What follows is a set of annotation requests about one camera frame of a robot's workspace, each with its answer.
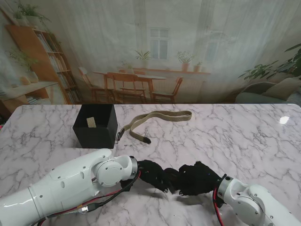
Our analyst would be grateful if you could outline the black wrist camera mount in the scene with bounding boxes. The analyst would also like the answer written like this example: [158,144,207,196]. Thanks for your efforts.
[119,178,134,192]
[215,196,228,209]

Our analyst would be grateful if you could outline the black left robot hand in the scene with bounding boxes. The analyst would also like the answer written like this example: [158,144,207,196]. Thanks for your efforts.
[136,159,176,194]

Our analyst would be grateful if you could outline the black belt storage box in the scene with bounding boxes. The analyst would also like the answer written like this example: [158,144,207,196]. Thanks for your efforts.
[72,104,119,149]

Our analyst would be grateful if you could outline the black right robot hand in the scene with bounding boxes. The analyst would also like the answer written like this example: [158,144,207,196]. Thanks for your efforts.
[178,161,223,196]

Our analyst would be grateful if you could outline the left arm red black cables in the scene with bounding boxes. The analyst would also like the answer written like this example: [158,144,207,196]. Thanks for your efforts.
[32,170,142,226]

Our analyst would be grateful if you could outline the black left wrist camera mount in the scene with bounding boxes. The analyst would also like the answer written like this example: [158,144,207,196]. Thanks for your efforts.
[119,178,134,192]

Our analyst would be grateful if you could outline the printed room scene backdrop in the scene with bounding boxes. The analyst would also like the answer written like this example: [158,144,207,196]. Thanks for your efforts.
[0,0,301,105]

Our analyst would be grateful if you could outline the arm red black cables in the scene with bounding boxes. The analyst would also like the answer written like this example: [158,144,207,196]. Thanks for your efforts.
[212,190,224,226]
[32,170,142,226]

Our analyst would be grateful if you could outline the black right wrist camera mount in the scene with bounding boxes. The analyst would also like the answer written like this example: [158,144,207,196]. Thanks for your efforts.
[215,196,228,209]

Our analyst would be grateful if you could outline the right arm red black cables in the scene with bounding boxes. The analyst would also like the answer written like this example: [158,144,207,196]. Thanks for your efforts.
[212,190,224,226]

